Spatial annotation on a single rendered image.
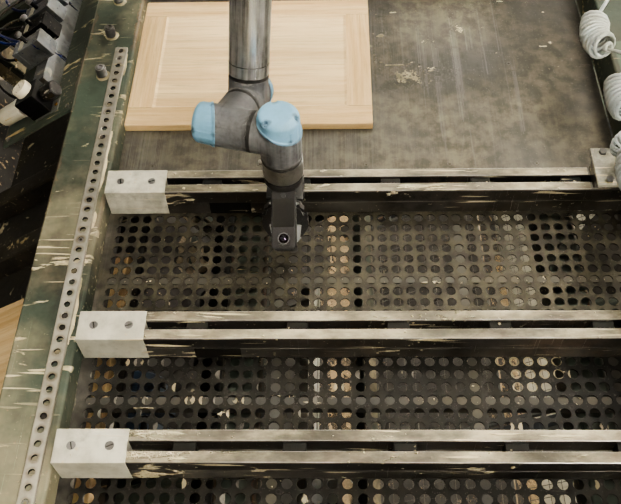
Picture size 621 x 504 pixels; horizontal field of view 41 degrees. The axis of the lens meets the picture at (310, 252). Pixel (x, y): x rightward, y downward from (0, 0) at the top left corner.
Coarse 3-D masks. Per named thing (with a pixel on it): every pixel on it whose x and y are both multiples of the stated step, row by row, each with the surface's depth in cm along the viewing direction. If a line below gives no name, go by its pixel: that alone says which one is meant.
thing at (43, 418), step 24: (120, 48) 201; (120, 72) 196; (96, 144) 183; (96, 168) 179; (96, 192) 175; (72, 264) 164; (72, 288) 161; (72, 312) 158; (48, 360) 152; (48, 384) 149; (48, 408) 146; (48, 432) 144; (24, 480) 139
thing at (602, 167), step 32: (608, 160) 169; (128, 192) 172; (160, 192) 172; (192, 192) 172; (224, 192) 172; (256, 192) 172; (320, 192) 172; (352, 192) 171; (384, 192) 171; (416, 192) 171; (448, 192) 171; (480, 192) 171; (512, 192) 171; (544, 192) 171; (576, 192) 171; (608, 192) 170
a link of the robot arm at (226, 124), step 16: (224, 96) 152; (240, 96) 150; (208, 112) 145; (224, 112) 145; (240, 112) 145; (192, 128) 146; (208, 128) 145; (224, 128) 144; (240, 128) 144; (208, 144) 148; (224, 144) 146; (240, 144) 145
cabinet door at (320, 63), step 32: (320, 0) 215; (352, 0) 215; (160, 32) 209; (192, 32) 209; (224, 32) 209; (288, 32) 208; (320, 32) 208; (352, 32) 207; (160, 64) 203; (192, 64) 203; (224, 64) 202; (288, 64) 202; (320, 64) 201; (352, 64) 201; (160, 96) 196; (192, 96) 196; (288, 96) 195; (320, 96) 195; (352, 96) 194; (128, 128) 192; (160, 128) 192; (320, 128) 191; (352, 128) 191
